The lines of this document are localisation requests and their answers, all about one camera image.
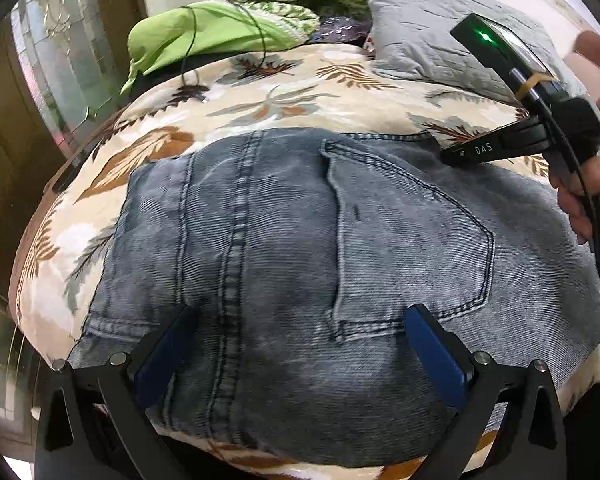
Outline grey quilted pillow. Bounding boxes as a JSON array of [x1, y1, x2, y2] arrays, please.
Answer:
[[367, 0, 581, 106]]

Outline purple cloth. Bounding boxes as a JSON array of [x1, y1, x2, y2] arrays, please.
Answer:
[[312, 16, 373, 46]]

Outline leaf print blanket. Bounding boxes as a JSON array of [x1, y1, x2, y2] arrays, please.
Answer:
[[7, 42, 600, 480]]

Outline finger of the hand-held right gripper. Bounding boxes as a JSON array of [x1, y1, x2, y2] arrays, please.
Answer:
[[440, 130, 507, 167]]

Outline thin black cable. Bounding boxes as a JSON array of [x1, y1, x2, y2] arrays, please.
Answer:
[[180, 0, 271, 103]]

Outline wooden door with glass pane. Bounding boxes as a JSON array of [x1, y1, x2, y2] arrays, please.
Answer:
[[0, 0, 148, 441]]

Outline brown pink sofa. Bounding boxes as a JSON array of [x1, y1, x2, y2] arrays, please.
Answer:
[[567, 30, 600, 111]]

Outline plain green pillow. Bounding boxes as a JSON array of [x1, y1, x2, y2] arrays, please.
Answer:
[[120, 1, 301, 96]]

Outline grey denim pants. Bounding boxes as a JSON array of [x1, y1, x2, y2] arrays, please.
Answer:
[[67, 127, 600, 468]]

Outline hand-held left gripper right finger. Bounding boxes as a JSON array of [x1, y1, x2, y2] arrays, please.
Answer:
[[402, 303, 567, 480]]

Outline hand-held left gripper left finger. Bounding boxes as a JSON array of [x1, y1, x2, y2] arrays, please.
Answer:
[[34, 304, 201, 480]]

